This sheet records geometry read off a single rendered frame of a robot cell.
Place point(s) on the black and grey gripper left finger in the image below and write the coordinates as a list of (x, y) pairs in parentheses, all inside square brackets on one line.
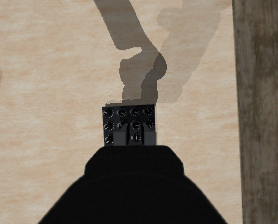
[(121, 137)]

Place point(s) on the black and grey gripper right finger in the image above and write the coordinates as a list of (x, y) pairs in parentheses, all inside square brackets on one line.
[(148, 136)]

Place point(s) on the black knob box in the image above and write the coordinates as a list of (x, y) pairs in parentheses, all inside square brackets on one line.
[(114, 117)]

